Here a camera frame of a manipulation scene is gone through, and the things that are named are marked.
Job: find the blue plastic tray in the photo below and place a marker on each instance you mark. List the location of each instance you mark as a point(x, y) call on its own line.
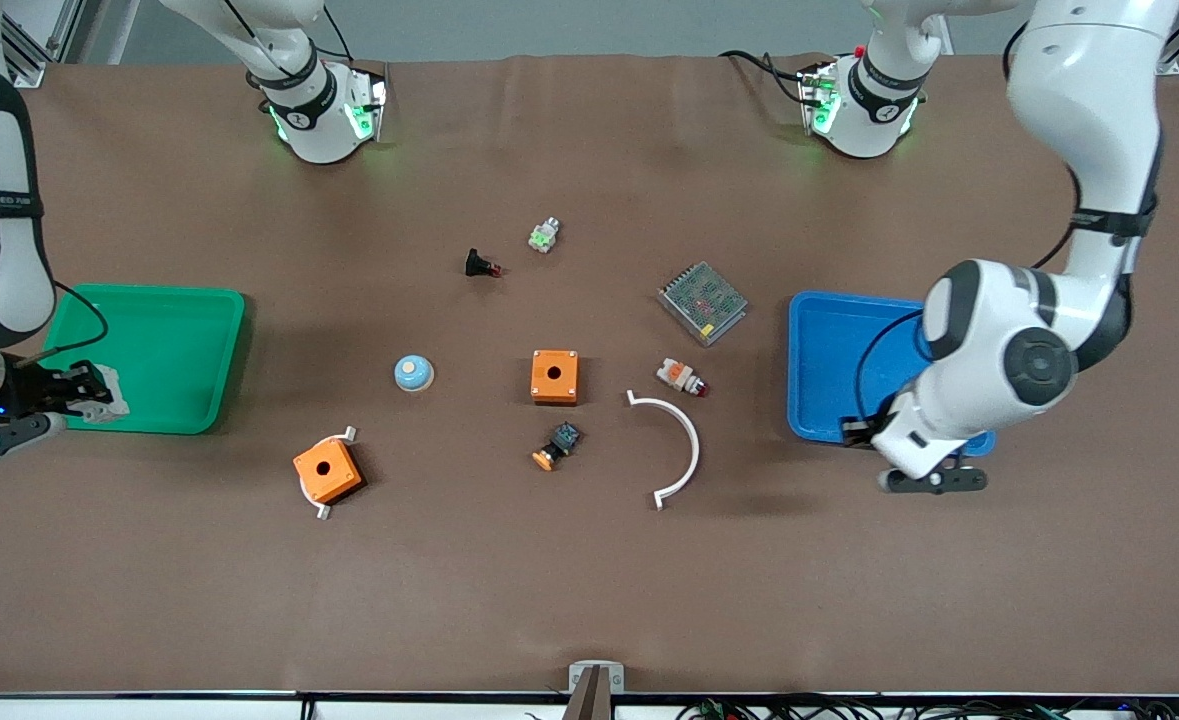
point(829, 360)

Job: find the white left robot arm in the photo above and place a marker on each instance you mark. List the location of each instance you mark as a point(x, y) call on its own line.
point(1079, 100)

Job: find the yellow mushroom push button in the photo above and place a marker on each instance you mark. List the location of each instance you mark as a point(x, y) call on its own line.
point(564, 438)

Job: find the blue dome buzzer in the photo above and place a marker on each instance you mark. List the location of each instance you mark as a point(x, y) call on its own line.
point(414, 375)

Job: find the orange push-button box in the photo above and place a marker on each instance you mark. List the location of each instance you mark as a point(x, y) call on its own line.
point(567, 385)
point(341, 478)

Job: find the metal mesh power supply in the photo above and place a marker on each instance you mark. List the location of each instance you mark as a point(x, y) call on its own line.
point(704, 303)

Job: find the green and white switch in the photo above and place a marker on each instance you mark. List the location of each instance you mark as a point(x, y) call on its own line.
point(544, 237)

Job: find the red and white switch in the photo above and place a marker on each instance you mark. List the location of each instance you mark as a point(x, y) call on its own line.
point(677, 375)

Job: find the green plastic tray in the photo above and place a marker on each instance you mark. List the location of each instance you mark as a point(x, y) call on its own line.
point(169, 340)

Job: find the white circuit breaker red lever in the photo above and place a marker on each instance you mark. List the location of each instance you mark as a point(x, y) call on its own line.
point(114, 408)

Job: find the black indicator switch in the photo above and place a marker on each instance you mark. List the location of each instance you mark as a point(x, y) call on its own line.
point(474, 264)

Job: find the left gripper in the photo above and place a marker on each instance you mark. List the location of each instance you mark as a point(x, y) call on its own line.
point(876, 424)

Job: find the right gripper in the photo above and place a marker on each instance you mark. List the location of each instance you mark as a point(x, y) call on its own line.
point(31, 394)

